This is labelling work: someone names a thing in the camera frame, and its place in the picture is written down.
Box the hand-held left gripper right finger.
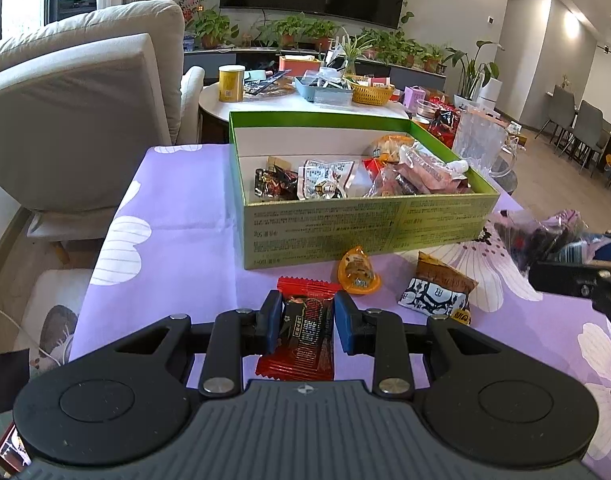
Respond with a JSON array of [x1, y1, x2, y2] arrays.
[[334, 291, 511, 397]]

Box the white printed snack packet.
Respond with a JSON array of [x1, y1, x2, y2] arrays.
[[298, 157, 359, 202]]

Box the row of potted plants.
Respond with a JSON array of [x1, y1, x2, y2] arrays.
[[186, 10, 451, 73]]

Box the round white table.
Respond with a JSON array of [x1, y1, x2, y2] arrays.
[[199, 80, 411, 133]]

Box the blue grey plastic basket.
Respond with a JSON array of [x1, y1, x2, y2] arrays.
[[294, 74, 356, 107]]

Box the yellow canister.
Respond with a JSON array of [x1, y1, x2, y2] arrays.
[[218, 65, 246, 103]]

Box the purple floral tablecloth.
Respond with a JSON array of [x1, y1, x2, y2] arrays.
[[68, 145, 611, 480]]

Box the red snack bag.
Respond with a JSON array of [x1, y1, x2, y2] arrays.
[[425, 100, 461, 143]]

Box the clear packet pink sausages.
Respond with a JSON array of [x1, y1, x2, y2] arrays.
[[370, 142, 473, 197]]

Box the white cable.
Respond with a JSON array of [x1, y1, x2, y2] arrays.
[[0, 287, 61, 361]]

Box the brown white black packet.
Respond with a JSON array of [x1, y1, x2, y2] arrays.
[[398, 251, 479, 326]]

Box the clear purple snack packet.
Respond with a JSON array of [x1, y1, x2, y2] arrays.
[[488, 210, 593, 277]]

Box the yellow woven basket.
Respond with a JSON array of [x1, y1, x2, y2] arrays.
[[346, 80, 395, 107]]

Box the orange tissue box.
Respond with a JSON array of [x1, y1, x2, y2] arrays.
[[278, 55, 322, 76]]

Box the beige recliner armchair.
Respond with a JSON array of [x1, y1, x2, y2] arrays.
[[0, 0, 206, 213]]

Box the small dark red packet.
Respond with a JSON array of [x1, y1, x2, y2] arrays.
[[254, 156, 300, 202]]

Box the red black candy packet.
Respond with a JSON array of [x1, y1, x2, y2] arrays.
[[256, 276, 343, 381]]

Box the orange jelly cup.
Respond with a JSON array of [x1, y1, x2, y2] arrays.
[[337, 246, 382, 295]]

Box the red berry plant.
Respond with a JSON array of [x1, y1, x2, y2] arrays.
[[176, 0, 199, 26]]

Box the spider plant in vase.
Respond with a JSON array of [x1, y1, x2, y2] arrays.
[[330, 27, 381, 78]]

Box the green cardboard box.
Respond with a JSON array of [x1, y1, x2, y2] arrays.
[[229, 110, 500, 272]]

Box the tall plant in white pot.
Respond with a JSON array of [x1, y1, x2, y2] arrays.
[[443, 40, 501, 111]]

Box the pink box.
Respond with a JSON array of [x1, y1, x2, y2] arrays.
[[403, 86, 429, 111]]

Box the white humidifier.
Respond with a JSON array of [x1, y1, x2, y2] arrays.
[[478, 77, 501, 113]]

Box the grey television cabinet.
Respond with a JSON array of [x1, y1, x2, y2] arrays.
[[183, 47, 446, 92]]

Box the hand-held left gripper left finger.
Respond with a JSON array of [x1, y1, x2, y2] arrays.
[[103, 290, 285, 397]]

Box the clear glass mug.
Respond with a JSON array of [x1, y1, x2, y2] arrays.
[[453, 110, 519, 181]]

